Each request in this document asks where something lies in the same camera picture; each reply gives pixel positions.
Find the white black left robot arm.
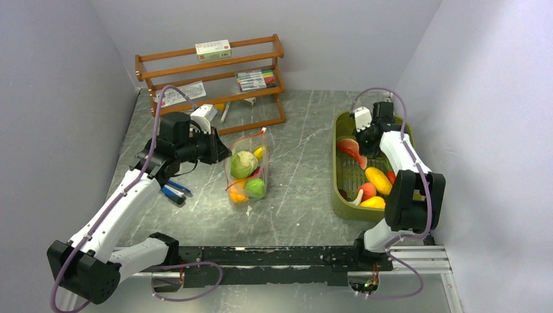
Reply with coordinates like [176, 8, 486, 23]
[47, 106, 232, 305]

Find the green white box top shelf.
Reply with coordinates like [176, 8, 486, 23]
[195, 40, 232, 62]

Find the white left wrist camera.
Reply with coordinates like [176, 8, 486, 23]
[190, 104, 217, 134]

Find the dark red toy date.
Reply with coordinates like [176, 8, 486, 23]
[338, 189, 349, 201]

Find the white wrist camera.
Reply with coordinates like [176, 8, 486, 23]
[352, 106, 372, 133]
[190, 104, 217, 134]

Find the pink toy watermelon slice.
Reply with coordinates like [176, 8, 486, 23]
[336, 138, 368, 170]

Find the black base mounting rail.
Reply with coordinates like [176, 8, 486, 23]
[152, 242, 393, 288]

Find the orange toy bell pepper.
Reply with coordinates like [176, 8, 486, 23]
[228, 181, 249, 204]

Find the clear zip bag orange zipper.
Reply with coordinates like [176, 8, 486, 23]
[224, 127, 269, 213]

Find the yellow toy lemon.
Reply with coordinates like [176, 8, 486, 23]
[365, 167, 393, 196]

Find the purple toy onion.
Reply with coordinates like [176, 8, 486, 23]
[250, 167, 263, 179]

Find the green capped white marker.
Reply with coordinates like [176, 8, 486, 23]
[220, 102, 231, 123]

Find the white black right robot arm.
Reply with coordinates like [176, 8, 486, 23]
[350, 102, 445, 270]

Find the yellow toy banana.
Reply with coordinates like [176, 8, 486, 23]
[253, 146, 266, 162]

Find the red orange toy peach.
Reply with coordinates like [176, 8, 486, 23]
[357, 183, 378, 202]

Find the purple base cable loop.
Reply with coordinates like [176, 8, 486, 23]
[150, 262, 226, 303]

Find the white toy mushroom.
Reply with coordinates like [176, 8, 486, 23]
[349, 189, 364, 207]

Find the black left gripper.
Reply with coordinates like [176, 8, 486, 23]
[177, 125, 233, 165]

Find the coloured marker pen pack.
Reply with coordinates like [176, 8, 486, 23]
[235, 68, 278, 92]

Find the wooden three-tier shelf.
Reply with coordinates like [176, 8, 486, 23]
[134, 34, 287, 135]

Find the orange toy carrot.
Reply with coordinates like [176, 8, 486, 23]
[385, 171, 396, 185]

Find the blue black stapler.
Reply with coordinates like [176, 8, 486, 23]
[160, 181, 193, 207]

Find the yellow toy mango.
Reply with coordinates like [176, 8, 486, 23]
[359, 196, 386, 210]

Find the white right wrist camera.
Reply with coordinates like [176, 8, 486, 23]
[352, 106, 372, 133]

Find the olive green plastic bin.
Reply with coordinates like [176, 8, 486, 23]
[331, 111, 415, 223]

